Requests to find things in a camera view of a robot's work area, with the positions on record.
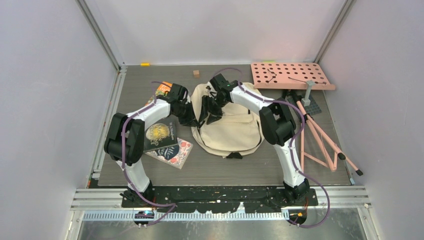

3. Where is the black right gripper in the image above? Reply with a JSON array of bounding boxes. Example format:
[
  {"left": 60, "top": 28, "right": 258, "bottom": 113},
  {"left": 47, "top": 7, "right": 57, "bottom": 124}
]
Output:
[{"left": 199, "top": 95, "right": 229, "bottom": 125}]

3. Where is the cream canvas backpack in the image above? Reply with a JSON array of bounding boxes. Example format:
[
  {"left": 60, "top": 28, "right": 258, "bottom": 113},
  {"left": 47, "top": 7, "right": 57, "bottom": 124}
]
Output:
[{"left": 190, "top": 83, "right": 264, "bottom": 159}]

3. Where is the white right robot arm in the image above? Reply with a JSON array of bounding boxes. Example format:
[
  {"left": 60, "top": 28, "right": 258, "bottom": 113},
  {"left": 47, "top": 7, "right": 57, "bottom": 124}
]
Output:
[{"left": 199, "top": 73, "right": 310, "bottom": 205}]

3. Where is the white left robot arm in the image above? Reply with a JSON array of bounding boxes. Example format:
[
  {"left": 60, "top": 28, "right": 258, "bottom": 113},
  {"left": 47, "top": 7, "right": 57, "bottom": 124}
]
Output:
[{"left": 104, "top": 83, "right": 199, "bottom": 207}]

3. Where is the orange green paperback book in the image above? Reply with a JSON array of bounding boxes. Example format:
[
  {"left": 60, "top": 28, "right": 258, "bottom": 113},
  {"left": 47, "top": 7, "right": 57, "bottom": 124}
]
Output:
[{"left": 146, "top": 81, "right": 173, "bottom": 105}]

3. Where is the black moon cover book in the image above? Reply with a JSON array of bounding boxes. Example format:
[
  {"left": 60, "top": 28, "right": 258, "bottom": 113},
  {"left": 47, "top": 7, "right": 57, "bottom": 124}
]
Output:
[{"left": 143, "top": 117, "right": 178, "bottom": 153}]

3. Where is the small wooden cube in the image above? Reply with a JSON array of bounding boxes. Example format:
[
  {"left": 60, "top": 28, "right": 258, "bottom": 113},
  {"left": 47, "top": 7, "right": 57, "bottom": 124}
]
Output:
[{"left": 193, "top": 70, "right": 200, "bottom": 78}]

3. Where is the patterned book under black book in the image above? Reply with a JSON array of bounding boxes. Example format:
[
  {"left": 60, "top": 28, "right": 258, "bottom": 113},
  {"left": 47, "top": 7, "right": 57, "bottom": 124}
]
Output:
[{"left": 145, "top": 137, "right": 193, "bottom": 170}]

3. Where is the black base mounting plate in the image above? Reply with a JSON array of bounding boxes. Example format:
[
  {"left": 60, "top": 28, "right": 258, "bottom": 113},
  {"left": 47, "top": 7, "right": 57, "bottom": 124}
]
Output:
[{"left": 120, "top": 185, "right": 318, "bottom": 214}]

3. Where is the grey bracket on stand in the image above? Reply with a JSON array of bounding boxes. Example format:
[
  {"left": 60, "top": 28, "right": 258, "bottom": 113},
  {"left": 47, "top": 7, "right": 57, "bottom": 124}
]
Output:
[{"left": 301, "top": 80, "right": 316, "bottom": 107}]

